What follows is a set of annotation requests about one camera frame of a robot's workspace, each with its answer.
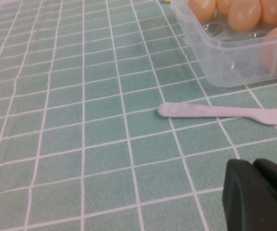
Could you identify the tan plastic egg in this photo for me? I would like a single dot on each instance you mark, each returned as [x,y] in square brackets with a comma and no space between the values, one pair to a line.
[201,9]
[225,4]
[244,14]
[276,50]
[273,9]

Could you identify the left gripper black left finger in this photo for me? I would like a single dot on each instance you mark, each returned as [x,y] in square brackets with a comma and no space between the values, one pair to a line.
[244,204]

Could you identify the clear plastic egg box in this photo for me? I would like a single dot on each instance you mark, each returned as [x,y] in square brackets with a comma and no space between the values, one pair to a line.
[225,60]

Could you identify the green white checkered tablecloth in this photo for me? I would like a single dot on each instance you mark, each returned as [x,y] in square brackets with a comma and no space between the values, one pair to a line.
[56,120]

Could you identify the yellow plastic knife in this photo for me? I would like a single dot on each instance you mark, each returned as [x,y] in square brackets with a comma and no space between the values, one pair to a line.
[166,1]

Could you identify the pink plastic knife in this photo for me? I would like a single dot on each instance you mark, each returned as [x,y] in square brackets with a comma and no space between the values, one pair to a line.
[201,111]

